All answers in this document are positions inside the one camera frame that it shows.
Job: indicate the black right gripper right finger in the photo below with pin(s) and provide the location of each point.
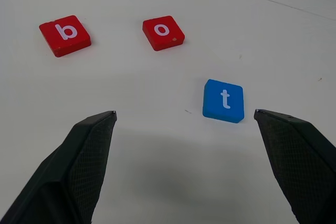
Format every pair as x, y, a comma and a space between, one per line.
302, 161

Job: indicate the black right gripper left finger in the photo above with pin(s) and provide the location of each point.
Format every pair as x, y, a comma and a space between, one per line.
71, 171

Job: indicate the blue letter t block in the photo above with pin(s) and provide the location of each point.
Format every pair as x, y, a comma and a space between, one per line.
223, 101

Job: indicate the red letter b block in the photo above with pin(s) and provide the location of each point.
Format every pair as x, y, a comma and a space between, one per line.
65, 36

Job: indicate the red letter o block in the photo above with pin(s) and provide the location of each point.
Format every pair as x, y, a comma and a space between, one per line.
163, 33

